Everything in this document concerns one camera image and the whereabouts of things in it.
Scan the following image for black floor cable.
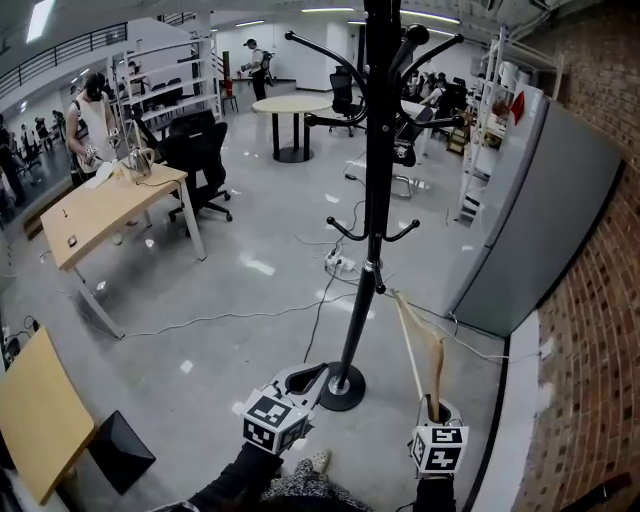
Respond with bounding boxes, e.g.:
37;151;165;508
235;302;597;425
302;272;337;365

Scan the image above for white floor cable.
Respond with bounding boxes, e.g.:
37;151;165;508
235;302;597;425
119;292;359;341

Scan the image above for white cloth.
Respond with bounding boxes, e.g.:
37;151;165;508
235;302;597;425
83;159;120;191

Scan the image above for black mesh office chair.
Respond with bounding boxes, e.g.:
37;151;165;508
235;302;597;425
328;64;369;139

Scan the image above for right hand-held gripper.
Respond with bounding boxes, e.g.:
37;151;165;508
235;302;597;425
409;394;471;477

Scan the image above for large grey cabinet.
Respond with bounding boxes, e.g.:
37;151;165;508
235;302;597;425
446;83;625;340

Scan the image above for person's light shoe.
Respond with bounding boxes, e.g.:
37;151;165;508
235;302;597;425
303;447;334;475

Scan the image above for person's left forearm black sleeve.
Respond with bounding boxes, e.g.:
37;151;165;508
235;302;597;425
186;441;285;512

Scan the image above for white metal shelf rack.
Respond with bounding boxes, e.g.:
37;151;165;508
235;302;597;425
106;31;224;132
456;26;565;227

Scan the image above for white power strip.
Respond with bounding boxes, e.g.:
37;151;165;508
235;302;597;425
324;249;358;275

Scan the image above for person's patterned skirt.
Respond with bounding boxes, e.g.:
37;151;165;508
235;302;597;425
259;457;377;512

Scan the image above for light wooden table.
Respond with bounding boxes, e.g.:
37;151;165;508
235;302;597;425
0;324;97;507

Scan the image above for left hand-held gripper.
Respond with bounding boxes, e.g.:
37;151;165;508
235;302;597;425
233;363;332;456

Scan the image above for wooden desk white legs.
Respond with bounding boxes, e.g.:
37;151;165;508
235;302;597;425
39;161;209;341

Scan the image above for person's right forearm black sleeve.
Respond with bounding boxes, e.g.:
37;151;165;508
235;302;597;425
411;471;458;512

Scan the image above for black coat rack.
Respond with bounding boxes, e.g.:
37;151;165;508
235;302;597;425
284;0;466;413

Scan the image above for wooden clothes hanger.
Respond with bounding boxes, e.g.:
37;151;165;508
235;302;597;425
390;288;447;420

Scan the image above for black cantilever chair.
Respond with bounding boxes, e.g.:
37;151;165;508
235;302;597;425
388;106;437;199

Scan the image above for black box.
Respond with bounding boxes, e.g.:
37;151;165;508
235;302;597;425
86;409;158;497

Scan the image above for steel electric kettle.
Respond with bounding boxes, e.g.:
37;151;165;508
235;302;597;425
126;145;156;184

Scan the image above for group of seated people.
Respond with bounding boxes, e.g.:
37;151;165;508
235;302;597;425
408;69;470;120

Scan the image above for round wooden table black base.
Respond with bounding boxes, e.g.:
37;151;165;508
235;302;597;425
250;94;334;164

